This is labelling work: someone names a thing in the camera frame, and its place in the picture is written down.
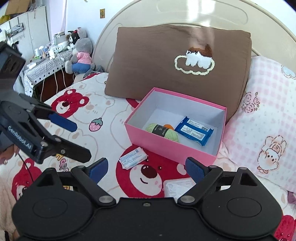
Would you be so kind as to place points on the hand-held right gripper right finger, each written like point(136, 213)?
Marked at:
point(195, 169)

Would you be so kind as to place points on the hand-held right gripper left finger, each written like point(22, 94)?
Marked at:
point(99, 169)

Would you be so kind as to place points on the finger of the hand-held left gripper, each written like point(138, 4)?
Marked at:
point(74, 151)
point(63, 121)

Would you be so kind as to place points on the clear plastic packet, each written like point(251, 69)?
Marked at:
point(175, 187)

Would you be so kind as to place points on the white and blue soap box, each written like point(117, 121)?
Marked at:
point(133, 158)

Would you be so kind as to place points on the pink cardboard box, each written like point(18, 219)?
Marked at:
point(166, 148)

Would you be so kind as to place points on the blue wipes packet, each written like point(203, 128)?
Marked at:
point(194, 131)

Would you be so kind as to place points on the green yarn ball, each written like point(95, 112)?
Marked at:
point(171, 135)

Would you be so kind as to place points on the orange makeup sponge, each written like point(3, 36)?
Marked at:
point(168, 126)

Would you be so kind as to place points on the person's left hand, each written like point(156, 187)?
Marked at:
point(5, 156)

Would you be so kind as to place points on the bear print bed sheet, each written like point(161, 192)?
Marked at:
point(104, 139)

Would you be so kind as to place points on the side table with patterned cloth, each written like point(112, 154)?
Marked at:
point(41, 69)

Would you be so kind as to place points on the grey plush rabbit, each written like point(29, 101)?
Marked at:
point(83, 46)

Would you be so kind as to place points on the black and white plush toy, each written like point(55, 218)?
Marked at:
point(73, 39)

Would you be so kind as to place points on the pink checked pillow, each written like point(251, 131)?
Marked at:
point(261, 111)

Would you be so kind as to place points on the person's fuzzy pink clothing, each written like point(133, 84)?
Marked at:
point(7, 208)

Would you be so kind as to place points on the white cabinet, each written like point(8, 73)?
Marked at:
point(37, 27)

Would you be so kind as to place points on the brown embroidered pillow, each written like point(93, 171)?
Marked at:
point(148, 64)

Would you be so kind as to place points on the cream headboard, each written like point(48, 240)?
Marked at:
point(108, 30)

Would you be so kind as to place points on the yellow wall sticker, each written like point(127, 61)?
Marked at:
point(102, 13)

